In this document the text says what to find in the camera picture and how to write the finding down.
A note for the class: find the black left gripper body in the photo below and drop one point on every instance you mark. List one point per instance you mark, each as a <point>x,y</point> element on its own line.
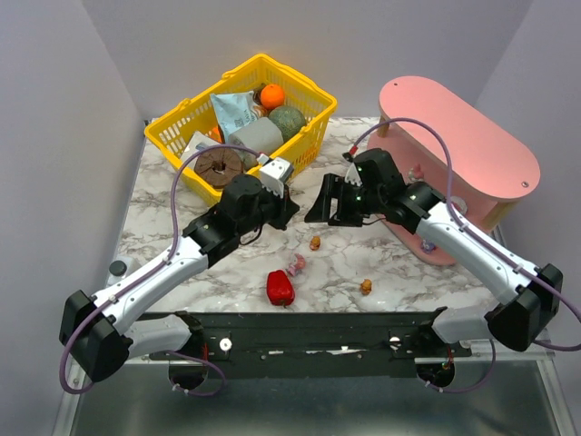
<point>281,209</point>

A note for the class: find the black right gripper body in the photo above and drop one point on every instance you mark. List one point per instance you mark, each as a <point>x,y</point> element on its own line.
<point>336,203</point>

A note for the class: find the pink ring toy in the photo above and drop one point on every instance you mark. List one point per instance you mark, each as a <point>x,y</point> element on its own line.
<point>416,174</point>

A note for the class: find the pink pig toy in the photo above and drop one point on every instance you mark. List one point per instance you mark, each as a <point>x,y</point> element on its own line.
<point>296,265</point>

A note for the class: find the purple bunny toy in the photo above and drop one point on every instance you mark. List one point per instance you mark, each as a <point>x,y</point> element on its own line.
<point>427,246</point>

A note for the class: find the red bell pepper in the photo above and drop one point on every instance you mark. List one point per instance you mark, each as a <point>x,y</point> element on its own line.
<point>279,289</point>

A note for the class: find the purple flower toy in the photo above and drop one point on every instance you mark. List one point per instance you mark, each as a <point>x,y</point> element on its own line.
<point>459,204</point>

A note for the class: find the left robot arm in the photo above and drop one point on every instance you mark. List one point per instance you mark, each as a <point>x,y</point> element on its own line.
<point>94,329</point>

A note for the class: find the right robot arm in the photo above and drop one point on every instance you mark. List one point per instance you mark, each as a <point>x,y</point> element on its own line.
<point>523,307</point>

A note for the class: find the pink three-tier shelf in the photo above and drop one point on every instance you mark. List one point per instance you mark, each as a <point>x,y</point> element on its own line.
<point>433,127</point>

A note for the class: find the orange bear toy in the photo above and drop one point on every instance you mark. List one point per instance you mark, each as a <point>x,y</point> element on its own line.
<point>315,243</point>
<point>366,287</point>

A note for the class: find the grey paper towel roll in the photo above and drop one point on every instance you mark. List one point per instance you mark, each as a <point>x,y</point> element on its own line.
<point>262,136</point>

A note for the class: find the green melon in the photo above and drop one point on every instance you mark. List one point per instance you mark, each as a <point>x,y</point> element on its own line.
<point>289,120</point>

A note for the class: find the orange fruit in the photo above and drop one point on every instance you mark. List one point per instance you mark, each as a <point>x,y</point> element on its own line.
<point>272,96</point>
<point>217,134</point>

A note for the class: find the light blue chips bag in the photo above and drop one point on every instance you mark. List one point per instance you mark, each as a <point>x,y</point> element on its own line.
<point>233,111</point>

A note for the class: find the yellow plastic shopping basket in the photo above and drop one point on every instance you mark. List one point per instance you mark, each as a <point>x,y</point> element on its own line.
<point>261,106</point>

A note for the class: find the white bottle black cap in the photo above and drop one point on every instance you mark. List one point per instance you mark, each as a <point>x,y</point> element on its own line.
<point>121,267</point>

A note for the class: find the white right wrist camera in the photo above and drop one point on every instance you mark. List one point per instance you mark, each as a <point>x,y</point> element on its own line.
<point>352,176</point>

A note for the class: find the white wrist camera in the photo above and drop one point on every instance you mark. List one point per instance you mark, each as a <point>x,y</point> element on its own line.
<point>352,176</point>
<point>274,173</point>

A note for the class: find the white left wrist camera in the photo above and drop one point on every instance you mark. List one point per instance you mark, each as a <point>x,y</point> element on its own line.
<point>274,173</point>

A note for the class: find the white package blue handle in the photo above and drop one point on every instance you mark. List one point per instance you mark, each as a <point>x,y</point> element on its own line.
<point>197,143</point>

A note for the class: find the black mounting rail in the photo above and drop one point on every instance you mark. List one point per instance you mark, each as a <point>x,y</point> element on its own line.
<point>277,345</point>

